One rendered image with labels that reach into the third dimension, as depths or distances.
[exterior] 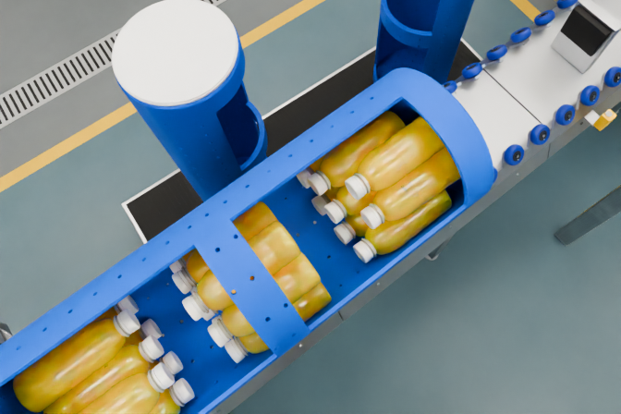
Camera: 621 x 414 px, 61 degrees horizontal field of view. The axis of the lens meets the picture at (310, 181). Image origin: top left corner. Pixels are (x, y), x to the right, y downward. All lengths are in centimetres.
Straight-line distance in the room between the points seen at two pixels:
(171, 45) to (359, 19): 143
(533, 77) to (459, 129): 48
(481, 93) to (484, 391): 113
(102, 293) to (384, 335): 132
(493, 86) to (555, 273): 105
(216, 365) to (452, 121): 60
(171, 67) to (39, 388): 66
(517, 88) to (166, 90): 78
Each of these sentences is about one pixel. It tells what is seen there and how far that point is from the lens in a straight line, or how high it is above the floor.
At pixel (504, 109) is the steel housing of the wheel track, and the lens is 126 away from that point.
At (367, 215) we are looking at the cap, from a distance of 91.
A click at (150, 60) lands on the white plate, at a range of 122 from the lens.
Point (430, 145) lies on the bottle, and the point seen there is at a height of 117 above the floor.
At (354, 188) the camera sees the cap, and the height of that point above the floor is 117.
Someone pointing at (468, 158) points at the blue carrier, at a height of 120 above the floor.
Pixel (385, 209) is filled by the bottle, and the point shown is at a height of 112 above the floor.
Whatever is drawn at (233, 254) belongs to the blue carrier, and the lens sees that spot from 79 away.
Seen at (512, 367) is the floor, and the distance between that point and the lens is 207.
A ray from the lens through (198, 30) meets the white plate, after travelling 124.
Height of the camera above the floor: 198
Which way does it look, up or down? 68 degrees down
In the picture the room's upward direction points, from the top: 8 degrees counter-clockwise
